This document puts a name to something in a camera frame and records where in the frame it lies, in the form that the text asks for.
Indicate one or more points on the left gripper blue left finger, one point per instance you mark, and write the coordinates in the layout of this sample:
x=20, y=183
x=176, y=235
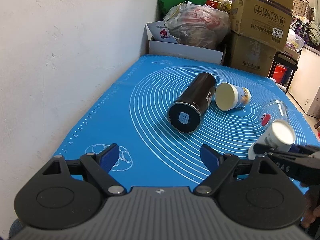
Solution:
x=96, y=171

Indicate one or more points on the black cylindrical thermos bottle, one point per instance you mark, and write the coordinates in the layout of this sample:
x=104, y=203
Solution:
x=193, y=103

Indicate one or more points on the white paper cup grey print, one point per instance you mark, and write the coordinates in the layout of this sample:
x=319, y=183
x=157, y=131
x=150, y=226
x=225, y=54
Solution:
x=279, y=135

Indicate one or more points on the lower cardboard box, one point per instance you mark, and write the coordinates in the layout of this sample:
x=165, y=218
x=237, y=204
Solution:
x=249, y=55

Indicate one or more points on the white open carton box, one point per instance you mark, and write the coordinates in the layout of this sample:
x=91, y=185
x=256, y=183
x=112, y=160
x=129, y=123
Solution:
x=185, y=51

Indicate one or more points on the cardboard box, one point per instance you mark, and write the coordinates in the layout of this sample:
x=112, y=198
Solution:
x=249, y=55
x=266, y=21

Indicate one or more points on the cartoon printed paper cup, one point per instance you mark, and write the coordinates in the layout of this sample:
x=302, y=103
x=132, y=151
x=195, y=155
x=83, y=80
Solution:
x=229, y=96

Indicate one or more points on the floral fabric bundle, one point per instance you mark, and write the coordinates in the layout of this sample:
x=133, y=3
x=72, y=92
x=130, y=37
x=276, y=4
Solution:
x=301, y=28

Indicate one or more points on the white chest freezer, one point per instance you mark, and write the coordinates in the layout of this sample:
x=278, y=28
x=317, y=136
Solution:
x=304, y=87

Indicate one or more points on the clear glass cup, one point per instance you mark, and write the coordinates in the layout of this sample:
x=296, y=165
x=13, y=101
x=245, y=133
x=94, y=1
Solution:
x=271, y=111

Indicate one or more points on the red plastic bucket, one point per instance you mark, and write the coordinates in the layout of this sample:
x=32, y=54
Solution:
x=279, y=73

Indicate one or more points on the clear plastic bag red contents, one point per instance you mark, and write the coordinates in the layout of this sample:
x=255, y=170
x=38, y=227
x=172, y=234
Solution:
x=197, y=25

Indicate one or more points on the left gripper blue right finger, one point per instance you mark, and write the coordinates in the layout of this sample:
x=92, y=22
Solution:
x=220, y=166

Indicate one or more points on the blue silicone baking mat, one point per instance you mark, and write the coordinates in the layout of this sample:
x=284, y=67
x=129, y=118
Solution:
x=159, y=143

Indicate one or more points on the white cartoon paper bag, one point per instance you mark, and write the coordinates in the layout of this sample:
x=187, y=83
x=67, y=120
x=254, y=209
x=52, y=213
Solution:
x=161, y=33

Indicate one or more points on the upper cardboard box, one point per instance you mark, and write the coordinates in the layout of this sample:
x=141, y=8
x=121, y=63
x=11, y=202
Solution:
x=266, y=21

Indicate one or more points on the person's right hand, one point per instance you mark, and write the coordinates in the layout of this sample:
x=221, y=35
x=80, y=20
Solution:
x=312, y=206

